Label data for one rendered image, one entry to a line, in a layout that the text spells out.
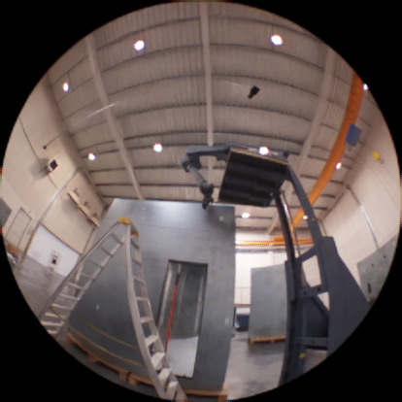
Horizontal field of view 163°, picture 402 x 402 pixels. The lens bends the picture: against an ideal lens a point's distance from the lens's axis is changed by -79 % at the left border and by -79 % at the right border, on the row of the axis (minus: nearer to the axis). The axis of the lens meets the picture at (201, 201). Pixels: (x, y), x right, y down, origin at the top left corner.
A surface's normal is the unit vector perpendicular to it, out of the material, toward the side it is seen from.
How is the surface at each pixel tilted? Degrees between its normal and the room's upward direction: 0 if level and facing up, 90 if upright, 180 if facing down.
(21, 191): 90
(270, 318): 90
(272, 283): 90
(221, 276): 90
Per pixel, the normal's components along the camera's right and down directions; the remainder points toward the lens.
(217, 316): -0.05, -0.66
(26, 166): 0.99, 0.05
